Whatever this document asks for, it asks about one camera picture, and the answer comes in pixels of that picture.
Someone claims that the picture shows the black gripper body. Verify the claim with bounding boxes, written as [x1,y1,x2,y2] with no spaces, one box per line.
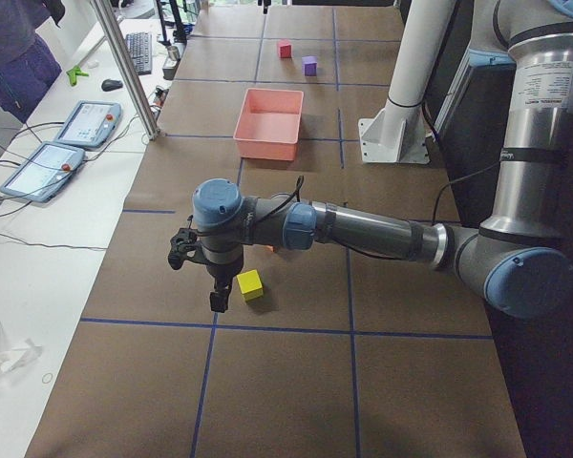
[204,252,244,291]

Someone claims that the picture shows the pink foam block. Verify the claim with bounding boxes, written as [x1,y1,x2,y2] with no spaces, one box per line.
[277,39,292,59]

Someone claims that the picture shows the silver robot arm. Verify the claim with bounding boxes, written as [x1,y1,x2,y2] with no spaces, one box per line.
[170,1,573,319]

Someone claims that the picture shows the pink plastic bin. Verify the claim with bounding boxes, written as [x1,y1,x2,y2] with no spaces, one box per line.
[233,88,304,161]

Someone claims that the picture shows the yellow foam block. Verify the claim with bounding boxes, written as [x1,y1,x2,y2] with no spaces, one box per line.
[237,269,264,302]

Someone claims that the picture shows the far teach pendant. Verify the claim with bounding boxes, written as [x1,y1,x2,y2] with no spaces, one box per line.
[54,100,122,149]

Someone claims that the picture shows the teach pendant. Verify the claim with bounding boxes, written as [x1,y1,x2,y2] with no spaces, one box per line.
[54,100,122,149]
[0,142,85,202]

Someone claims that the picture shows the near teach pendant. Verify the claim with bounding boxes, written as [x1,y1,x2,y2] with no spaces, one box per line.
[0,142,85,202]

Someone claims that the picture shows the black computer mouse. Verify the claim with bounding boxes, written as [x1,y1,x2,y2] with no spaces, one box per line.
[101,79,123,92]

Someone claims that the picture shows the purple foam block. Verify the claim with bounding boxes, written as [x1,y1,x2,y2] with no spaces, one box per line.
[302,55,318,77]

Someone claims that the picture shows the crumpled white paper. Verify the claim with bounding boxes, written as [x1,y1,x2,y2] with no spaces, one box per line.
[0,322,44,380]

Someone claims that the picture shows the black keyboard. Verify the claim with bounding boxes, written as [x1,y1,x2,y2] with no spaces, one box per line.
[125,31,153,75]

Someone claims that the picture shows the green plastic tool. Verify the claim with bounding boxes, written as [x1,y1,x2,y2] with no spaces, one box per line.
[66,65,90,87]

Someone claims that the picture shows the seated person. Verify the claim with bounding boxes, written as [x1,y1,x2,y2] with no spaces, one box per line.
[0,0,66,123]

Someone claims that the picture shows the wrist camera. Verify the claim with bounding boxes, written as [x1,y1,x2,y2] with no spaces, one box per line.
[167,228,205,270]

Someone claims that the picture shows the aluminium frame post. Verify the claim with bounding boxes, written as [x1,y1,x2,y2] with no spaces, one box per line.
[91,0,160,140]

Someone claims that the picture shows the white pedestal column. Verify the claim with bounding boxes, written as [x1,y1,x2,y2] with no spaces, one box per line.
[358,0,456,165]

